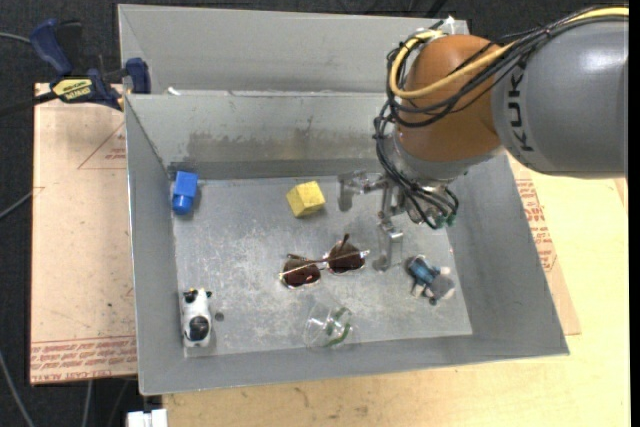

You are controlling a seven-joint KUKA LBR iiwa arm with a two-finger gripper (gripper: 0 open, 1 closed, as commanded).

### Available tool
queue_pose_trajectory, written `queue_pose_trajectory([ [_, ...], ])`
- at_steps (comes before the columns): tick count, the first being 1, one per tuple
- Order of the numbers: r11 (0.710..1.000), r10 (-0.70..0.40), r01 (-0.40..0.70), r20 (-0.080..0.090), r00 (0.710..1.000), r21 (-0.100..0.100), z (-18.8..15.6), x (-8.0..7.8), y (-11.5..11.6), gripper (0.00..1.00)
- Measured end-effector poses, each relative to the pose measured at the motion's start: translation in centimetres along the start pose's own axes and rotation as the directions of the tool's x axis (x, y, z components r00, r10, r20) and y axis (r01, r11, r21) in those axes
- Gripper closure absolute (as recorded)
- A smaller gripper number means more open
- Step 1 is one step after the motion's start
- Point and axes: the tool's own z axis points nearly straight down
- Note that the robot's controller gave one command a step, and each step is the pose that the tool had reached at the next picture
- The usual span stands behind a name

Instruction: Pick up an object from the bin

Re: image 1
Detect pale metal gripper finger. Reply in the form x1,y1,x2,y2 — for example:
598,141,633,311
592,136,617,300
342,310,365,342
372,219,405,273
337,168,384,212

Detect yellow sponge cube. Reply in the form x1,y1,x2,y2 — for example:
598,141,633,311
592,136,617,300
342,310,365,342
285,180,327,219

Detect brown lens sunglasses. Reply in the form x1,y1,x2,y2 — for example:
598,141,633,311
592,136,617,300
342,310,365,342
278,233,372,291

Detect blue and grey toy animal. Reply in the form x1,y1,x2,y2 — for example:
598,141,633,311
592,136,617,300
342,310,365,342
406,254,457,307

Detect clear glass cup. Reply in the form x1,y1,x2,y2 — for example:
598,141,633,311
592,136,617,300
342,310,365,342
303,298,355,351

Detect grey metal bin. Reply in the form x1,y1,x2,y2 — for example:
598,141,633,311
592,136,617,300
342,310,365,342
117,3,571,397

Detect blue plastic block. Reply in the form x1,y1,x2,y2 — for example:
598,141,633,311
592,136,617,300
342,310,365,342
171,170,201,217

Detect black and white toy cow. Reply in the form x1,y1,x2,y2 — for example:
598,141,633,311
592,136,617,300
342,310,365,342
180,286,216,349

